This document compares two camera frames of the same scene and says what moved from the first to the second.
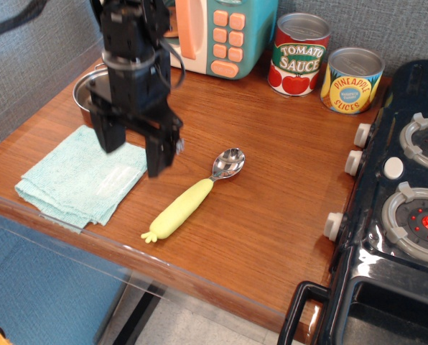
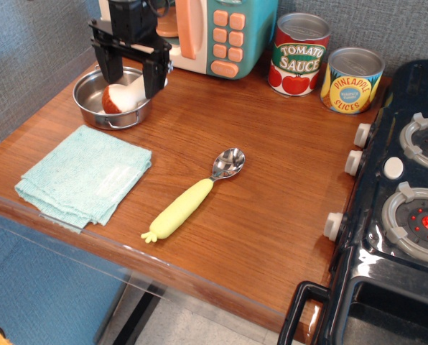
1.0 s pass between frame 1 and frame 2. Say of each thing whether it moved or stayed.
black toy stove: stayed
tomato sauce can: stayed
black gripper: moved
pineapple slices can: stayed
